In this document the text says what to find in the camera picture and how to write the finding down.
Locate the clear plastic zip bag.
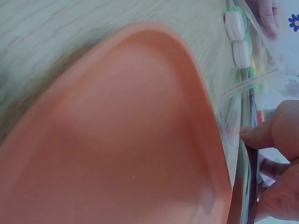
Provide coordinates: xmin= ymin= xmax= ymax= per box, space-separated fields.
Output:
xmin=217 ymin=0 xmax=280 ymax=150

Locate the person's left hand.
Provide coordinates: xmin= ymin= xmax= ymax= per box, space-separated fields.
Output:
xmin=244 ymin=0 xmax=280 ymax=40

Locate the person's right hand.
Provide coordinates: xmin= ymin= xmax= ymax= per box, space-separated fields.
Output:
xmin=240 ymin=100 xmax=299 ymax=224

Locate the white ribbed oval piece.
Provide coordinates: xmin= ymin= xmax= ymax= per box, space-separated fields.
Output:
xmin=233 ymin=40 xmax=251 ymax=69
xmin=224 ymin=10 xmax=246 ymax=42

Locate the orange plastic tray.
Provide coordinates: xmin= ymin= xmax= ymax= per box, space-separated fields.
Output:
xmin=0 ymin=21 xmax=233 ymax=224

